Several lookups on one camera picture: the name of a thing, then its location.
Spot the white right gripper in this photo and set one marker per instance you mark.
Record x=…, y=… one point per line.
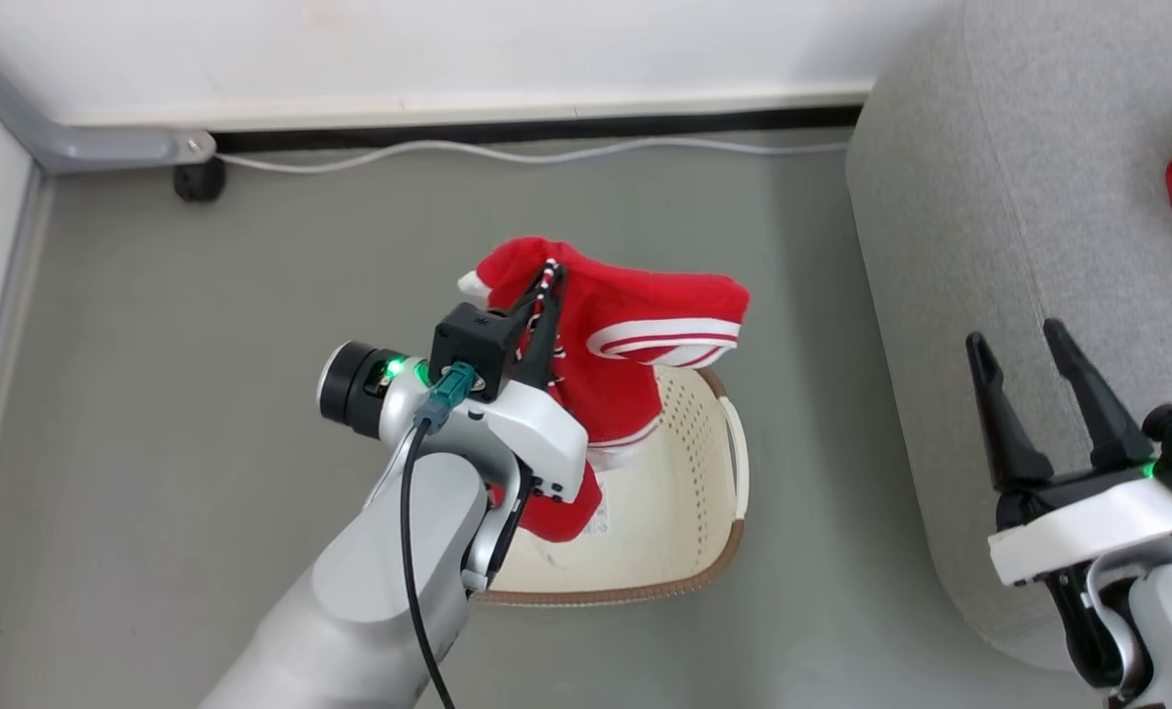
x=1078, y=537

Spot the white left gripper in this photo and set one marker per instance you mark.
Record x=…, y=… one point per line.
x=542, y=438

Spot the red shorts white stripes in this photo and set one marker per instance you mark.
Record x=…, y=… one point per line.
x=635, y=295

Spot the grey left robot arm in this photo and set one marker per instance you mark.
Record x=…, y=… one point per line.
x=359, y=601

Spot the grey fabric sofa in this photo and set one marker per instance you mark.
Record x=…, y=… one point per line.
x=1019, y=197

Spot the white perforated laundry basket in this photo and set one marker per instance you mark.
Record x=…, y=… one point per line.
x=665, y=512

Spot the white baseboard strip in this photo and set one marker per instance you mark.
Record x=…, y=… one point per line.
x=468, y=106

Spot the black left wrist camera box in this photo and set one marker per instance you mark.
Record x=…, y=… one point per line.
x=473, y=345

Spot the black round frame foot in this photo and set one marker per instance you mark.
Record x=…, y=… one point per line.
x=199, y=181

